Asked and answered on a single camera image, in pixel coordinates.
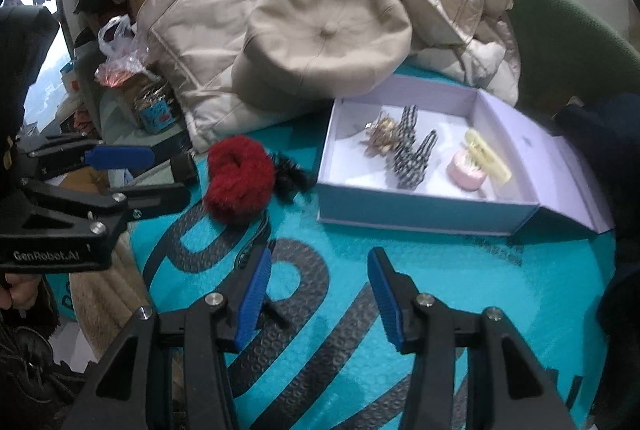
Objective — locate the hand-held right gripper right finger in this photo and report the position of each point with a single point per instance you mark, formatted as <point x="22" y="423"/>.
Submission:
<point x="387" y="302"/>

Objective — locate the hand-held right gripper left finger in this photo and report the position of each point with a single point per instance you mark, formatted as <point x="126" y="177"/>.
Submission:
<point x="252" y="297"/>

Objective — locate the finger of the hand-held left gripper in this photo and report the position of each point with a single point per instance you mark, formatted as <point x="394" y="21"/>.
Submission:
<point x="150" y="199"/>
<point x="120" y="158"/>

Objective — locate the red fluffy scrunchie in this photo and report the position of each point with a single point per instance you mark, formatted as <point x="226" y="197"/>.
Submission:
<point x="235" y="180"/>

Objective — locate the lavender cardboard box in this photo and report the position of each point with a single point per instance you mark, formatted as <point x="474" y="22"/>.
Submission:
<point x="400" y="212"/>

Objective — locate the black lace bow clip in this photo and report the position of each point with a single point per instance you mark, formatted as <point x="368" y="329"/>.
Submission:
<point x="290" y="177"/>

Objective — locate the black white gingham scrunchie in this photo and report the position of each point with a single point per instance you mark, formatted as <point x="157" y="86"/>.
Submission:
<point x="410" y="160"/>

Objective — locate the pink round compact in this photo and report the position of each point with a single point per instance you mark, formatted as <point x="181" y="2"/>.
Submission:
<point x="465" y="179"/>

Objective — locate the clear hair clip bear charm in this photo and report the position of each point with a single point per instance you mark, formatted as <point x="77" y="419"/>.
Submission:
<point x="382" y="135"/>

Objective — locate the cream claw hair clip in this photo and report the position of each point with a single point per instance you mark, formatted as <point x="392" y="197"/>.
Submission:
<point x="487" y="158"/>

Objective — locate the person's left hand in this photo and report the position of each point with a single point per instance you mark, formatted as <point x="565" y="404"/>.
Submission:
<point x="22" y="292"/>

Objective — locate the glass jar blue label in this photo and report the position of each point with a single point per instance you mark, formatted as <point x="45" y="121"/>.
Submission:
<point x="155" y="116"/>

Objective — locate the beige fleece blanket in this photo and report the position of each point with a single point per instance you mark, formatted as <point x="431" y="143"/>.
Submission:
<point x="100" y="297"/>

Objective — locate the teal bubble mailer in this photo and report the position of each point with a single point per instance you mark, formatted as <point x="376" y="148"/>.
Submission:
<point x="500" y="310"/>

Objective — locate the clear plastic bag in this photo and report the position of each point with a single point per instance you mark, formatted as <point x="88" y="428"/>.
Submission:
<point x="117" y="40"/>

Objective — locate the dark cloth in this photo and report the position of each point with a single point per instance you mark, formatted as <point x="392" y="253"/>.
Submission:
<point x="25" y="60"/>

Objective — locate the window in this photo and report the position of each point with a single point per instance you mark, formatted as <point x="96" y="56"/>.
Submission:
<point x="42" y="40"/>

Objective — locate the beige puffer jacket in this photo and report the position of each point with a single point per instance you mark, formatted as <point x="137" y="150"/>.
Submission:
<point x="210" y="10"/>

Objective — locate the beige cap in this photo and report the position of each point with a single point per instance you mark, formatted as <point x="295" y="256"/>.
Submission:
<point x="325" y="35"/>

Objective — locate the dark clothing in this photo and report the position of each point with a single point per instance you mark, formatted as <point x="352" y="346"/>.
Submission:
<point x="617" y="135"/>

